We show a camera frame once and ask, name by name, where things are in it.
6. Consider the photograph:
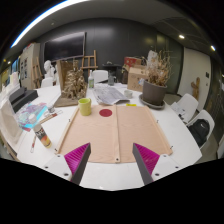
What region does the black backpack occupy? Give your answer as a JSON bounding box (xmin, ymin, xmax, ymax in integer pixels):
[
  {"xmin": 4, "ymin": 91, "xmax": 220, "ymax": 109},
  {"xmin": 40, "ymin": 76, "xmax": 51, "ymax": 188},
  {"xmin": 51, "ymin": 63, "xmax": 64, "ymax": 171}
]
[{"xmin": 187, "ymin": 118, "xmax": 211, "ymax": 148}]

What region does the peach canvas mat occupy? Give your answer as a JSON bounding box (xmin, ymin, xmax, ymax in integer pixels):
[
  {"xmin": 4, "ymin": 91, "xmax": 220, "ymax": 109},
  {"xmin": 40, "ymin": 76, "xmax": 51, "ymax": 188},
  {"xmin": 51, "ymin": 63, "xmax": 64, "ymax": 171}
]
[{"xmin": 54, "ymin": 104, "xmax": 174, "ymax": 164}]

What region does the grey pot with dried plant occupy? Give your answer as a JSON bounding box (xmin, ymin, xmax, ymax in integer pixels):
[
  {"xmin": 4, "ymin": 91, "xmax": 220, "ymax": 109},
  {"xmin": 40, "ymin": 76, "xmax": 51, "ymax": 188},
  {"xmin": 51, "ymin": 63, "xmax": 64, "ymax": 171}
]
[{"xmin": 142, "ymin": 49, "xmax": 173, "ymax": 106}]

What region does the flat round red coaster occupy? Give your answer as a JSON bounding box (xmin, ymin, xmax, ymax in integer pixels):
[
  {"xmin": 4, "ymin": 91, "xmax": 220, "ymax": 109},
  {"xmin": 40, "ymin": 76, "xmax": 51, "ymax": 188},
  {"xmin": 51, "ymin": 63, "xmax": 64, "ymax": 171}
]
[{"xmin": 98, "ymin": 108, "xmax": 114, "ymax": 118}]

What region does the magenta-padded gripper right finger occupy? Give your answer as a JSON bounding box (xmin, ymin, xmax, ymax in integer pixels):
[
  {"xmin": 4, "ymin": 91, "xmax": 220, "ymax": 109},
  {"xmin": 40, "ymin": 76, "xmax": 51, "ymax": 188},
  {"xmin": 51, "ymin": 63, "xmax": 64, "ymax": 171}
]
[{"xmin": 132, "ymin": 142, "xmax": 184, "ymax": 186}]

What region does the white plaster bust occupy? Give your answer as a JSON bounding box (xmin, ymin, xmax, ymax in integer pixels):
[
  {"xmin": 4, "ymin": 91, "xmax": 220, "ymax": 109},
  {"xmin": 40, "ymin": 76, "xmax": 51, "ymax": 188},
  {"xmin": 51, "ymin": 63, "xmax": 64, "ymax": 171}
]
[{"xmin": 43, "ymin": 59, "xmax": 56, "ymax": 79}]

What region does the grey plant saucer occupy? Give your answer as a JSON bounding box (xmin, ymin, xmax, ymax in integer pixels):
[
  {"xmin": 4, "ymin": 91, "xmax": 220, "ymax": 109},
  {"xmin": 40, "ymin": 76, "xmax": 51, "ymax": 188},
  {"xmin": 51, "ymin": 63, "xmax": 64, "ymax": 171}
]
[{"xmin": 138, "ymin": 93, "xmax": 166, "ymax": 110}]

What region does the white cabinet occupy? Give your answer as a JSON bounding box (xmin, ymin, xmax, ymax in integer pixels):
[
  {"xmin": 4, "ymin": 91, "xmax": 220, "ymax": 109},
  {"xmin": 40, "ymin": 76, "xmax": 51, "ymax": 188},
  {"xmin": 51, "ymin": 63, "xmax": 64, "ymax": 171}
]
[{"xmin": 19, "ymin": 42, "xmax": 42, "ymax": 90}]

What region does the black wall screen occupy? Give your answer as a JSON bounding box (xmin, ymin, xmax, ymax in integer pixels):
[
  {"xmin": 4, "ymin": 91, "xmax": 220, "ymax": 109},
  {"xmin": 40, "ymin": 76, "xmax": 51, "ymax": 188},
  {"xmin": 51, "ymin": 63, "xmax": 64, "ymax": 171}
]
[{"xmin": 43, "ymin": 31, "xmax": 86, "ymax": 62}]

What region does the wooden figure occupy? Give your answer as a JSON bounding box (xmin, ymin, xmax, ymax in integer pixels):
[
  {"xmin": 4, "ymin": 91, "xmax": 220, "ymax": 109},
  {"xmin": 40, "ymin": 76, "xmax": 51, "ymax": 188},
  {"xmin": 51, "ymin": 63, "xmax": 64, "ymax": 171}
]
[{"xmin": 190, "ymin": 77, "xmax": 202, "ymax": 101}]

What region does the wooden easel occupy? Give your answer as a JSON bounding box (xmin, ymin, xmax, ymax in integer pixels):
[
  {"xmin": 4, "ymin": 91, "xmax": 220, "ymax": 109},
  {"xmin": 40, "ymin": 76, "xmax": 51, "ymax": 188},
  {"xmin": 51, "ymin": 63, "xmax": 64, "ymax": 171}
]
[
  {"xmin": 80, "ymin": 49, "xmax": 99, "ymax": 71},
  {"xmin": 32, "ymin": 56, "xmax": 43, "ymax": 89}
]

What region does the red box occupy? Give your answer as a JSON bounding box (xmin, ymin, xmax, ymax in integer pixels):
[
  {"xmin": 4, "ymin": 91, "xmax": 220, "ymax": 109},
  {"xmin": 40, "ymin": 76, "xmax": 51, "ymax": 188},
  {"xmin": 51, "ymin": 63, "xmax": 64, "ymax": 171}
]
[{"xmin": 123, "ymin": 56, "xmax": 143, "ymax": 68}]

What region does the dark-labelled clear drink bottle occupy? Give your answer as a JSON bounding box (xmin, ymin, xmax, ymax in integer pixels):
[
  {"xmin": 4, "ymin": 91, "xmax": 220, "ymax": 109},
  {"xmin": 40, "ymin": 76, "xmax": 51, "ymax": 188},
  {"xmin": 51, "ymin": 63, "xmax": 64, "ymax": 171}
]
[{"xmin": 32, "ymin": 122, "xmax": 53, "ymax": 149}]

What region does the yellow-green mug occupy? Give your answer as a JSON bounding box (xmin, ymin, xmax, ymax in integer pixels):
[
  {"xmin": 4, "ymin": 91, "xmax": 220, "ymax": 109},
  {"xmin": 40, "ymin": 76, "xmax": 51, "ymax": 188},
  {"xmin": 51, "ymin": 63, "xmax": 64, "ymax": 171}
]
[{"xmin": 77, "ymin": 97, "xmax": 92, "ymax": 117}]

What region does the brown cardboard box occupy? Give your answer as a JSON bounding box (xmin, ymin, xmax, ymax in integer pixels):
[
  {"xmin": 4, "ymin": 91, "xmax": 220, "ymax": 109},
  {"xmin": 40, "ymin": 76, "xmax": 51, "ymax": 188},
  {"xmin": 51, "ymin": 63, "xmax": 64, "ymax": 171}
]
[{"xmin": 127, "ymin": 64, "xmax": 149, "ymax": 93}]

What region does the wooden stick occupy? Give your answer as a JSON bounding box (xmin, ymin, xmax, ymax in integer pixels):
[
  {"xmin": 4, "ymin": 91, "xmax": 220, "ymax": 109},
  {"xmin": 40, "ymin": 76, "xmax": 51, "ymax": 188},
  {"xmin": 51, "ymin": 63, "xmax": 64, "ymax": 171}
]
[{"xmin": 39, "ymin": 110, "xmax": 64, "ymax": 125}]

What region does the clear spray bottle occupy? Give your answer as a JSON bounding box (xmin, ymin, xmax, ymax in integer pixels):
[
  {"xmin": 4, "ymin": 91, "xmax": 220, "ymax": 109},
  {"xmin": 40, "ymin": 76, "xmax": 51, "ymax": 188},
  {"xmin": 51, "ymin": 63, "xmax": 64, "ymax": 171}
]
[{"xmin": 87, "ymin": 69, "xmax": 95, "ymax": 90}]

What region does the white chair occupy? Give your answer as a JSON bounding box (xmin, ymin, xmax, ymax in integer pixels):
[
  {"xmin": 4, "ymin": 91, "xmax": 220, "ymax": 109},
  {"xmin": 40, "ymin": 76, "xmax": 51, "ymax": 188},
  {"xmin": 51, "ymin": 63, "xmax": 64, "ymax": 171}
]
[
  {"xmin": 40, "ymin": 77, "xmax": 54, "ymax": 88},
  {"xmin": 92, "ymin": 69, "xmax": 109, "ymax": 84},
  {"xmin": 186, "ymin": 109, "xmax": 216, "ymax": 149},
  {"xmin": 170, "ymin": 93, "xmax": 199, "ymax": 124}
]

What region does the white canvas bag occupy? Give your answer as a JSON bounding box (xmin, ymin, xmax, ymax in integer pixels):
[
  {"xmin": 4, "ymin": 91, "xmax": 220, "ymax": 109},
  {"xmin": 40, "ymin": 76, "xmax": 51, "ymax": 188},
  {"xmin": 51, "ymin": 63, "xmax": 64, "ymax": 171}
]
[{"xmin": 0, "ymin": 98, "xmax": 24, "ymax": 148}]

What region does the black box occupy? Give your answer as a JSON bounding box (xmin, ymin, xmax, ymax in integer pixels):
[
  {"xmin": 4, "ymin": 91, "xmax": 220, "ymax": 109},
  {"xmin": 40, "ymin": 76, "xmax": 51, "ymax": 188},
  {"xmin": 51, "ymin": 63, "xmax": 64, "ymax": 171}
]
[
  {"xmin": 12, "ymin": 89, "xmax": 39, "ymax": 113},
  {"xmin": 9, "ymin": 87, "xmax": 28, "ymax": 104}
]

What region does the grey newspaper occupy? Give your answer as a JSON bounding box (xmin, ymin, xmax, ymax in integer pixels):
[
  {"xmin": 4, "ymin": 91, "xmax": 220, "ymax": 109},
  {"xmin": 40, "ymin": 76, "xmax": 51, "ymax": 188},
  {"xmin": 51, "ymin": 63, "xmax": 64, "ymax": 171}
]
[{"xmin": 92, "ymin": 85, "xmax": 130, "ymax": 106}]

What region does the small glass jar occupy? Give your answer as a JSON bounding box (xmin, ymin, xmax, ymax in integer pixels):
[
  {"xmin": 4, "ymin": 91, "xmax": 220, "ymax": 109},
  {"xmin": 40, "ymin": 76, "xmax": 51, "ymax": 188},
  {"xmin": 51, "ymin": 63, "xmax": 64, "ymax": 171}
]
[{"xmin": 123, "ymin": 89, "xmax": 134, "ymax": 99}]

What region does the colourful painting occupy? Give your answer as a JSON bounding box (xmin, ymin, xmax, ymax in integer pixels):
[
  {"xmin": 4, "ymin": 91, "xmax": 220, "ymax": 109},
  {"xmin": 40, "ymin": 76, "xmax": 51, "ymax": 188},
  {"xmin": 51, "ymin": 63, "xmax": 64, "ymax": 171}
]
[{"xmin": 16, "ymin": 102, "xmax": 49, "ymax": 132}]

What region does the golden sculpture on wooden board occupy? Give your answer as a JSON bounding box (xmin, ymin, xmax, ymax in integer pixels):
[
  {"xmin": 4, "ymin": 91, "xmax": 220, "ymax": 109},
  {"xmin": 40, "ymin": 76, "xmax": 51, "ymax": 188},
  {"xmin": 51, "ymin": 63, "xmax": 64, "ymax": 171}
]
[{"xmin": 54, "ymin": 59, "xmax": 88, "ymax": 108}]

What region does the small paint jar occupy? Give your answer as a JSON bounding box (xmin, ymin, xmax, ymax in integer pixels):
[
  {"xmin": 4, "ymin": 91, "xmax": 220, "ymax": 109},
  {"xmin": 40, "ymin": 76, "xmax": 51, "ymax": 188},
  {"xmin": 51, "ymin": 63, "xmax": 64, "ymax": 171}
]
[{"xmin": 46, "ymin": 103, "xmax": 56, "ymax": 114}]

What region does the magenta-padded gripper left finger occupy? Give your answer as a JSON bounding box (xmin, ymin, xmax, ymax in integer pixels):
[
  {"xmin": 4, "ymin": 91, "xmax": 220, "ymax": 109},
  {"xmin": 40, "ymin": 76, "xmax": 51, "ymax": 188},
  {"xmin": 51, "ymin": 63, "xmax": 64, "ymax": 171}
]
[{"xmin": 42, "ymin": 142, "xmax": 92, "ymax": 186}]

